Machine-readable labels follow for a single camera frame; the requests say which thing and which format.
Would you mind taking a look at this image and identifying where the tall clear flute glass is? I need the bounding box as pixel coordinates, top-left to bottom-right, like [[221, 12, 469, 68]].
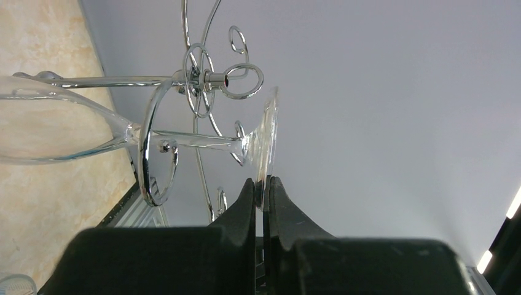
[[1, 76, 278, 206]]

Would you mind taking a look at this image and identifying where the chrome wine glass rack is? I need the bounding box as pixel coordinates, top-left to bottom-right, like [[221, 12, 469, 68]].
[[9, 1, 278, 207]]

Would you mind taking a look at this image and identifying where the small clear tumbler glass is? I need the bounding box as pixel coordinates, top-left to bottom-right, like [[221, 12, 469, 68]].
[[1, 273, 37, 295]]

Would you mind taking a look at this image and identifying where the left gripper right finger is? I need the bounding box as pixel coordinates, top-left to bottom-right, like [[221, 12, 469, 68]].
[[263, 176, 474, 294]]

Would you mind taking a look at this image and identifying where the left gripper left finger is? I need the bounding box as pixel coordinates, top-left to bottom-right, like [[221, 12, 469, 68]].
[[43, 179, 256, 294]]

